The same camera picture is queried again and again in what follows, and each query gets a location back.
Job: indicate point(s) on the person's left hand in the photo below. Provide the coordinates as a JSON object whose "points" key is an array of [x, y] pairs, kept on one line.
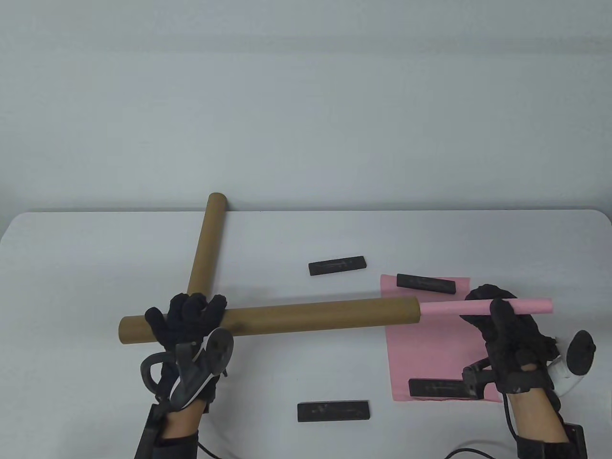
{"points": [[186, 320]]}

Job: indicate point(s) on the black rectangular weight bar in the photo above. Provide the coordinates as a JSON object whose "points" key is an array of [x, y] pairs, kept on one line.
{"points": [[426, 283], [435, 388], [334, 411], [337, 266]]}

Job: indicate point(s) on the pink paper sheet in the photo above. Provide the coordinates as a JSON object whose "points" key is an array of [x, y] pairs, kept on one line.
{"points": [[444, 308], [430, 354]]}

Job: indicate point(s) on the brown cardboard mailing tube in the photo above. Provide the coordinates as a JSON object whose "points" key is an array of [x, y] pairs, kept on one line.
{"points": [[208, 244], [311, 315]]}

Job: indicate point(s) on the person's right hand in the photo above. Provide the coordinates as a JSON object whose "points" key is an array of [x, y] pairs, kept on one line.
{"points": [[516, 349]]}

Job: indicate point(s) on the black wrist camera unit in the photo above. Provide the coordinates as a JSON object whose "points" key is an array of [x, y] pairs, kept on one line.
{"points": [[576, 440], [148, 435]]}

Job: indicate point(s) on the person's left forearm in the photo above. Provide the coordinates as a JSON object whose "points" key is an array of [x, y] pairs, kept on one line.
{"points": [[184, 425]]}

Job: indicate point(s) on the black camera bracket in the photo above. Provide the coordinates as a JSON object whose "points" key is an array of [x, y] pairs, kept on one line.
{"points": [[478, 377]]}

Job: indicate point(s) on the person's right forearm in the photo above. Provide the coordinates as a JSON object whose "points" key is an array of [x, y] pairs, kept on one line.
{"points": [[535, 416]]}

